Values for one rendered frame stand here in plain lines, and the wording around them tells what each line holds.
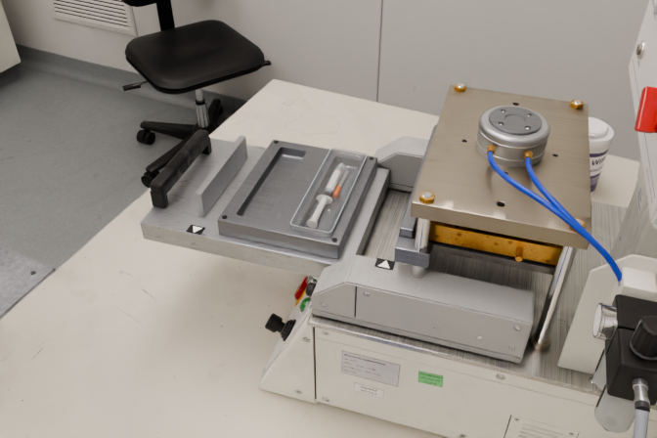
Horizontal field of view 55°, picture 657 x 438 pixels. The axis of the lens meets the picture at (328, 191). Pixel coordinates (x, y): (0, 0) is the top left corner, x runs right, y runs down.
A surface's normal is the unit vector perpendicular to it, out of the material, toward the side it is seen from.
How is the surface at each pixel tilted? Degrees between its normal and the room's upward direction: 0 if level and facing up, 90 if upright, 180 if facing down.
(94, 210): 0
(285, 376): 90
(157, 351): 0
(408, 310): 90
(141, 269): 0
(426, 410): 90
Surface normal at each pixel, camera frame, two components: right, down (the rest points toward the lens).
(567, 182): 0.00, -0.79
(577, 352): -0.29, 0.58
